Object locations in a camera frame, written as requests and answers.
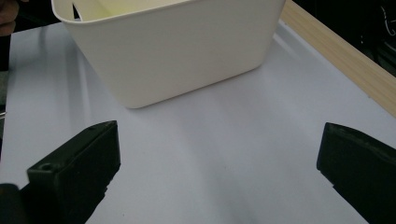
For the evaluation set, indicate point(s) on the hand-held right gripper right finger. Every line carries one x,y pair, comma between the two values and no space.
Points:
364,168

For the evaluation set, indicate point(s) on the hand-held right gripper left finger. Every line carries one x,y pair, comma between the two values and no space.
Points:
77,174

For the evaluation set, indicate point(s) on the white plastic storage bin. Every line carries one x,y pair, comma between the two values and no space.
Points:
174,53

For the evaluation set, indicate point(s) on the wooden table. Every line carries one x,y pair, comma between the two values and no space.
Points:
348,59

